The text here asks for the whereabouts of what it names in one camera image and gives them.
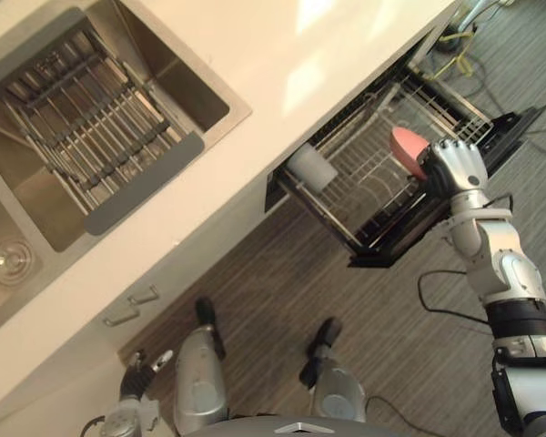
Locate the silver cabinet handle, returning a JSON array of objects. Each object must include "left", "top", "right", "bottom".
[
  {"left": 102, "top": 305, "right": 139, "bottom": 326},
  {"left": 126, "top": 284, "right": 160, "bottom": 304}
]

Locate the roll-up sink drying rack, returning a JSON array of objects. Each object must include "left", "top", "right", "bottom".
[{"left": 0, "top": 30, "right": 206, "bottom": 237}]

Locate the white cylindrical cup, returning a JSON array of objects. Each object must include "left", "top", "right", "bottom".
[{"left": 287, "top": 144, "right": 339, "bottom": 191}]

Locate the yellow cable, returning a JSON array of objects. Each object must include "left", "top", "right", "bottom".
[{"left": 430, "top": 17, "right": 479, "bottom": 81}]

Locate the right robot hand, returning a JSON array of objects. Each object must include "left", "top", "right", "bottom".
[{"left": 417, "top": 138, "right": 489, "bottom": 198}]

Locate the stainless steel double sink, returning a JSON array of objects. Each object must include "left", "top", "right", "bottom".
[{"left": 0, "top": 0, "right": 252, "bottom": 341}]

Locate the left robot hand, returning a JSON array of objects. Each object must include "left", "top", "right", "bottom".
[{"left": 119, "top": 349, "right": 174, "bottom": 401}]

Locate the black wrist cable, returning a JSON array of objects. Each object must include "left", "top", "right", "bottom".
[{"left": 417, "top": 269, "right": 493, "bottom": 326}]

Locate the dishwasher drawer with wire rack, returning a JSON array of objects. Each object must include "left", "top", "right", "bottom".
[{"left": 264, "top": 43, "right": 546, "bottom": 269}]

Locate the black cable on floor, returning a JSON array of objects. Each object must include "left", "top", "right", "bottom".
[{"left": 425, "top": 17, "right": 546, "bottom": 158}]

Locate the right silver robot leg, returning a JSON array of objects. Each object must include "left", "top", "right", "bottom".
[{"left": 298, "top": 317, "right": 379, "bottom": 422}]

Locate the sink drain strainer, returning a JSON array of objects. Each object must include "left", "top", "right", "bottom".
[{"left": 0, "top": 239, "right": 35, "bottom": 287}]

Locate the grey robot torso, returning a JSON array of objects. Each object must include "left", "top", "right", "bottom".
[{"left": 188, "top": 412, "right": 420, "bottom": 437}]

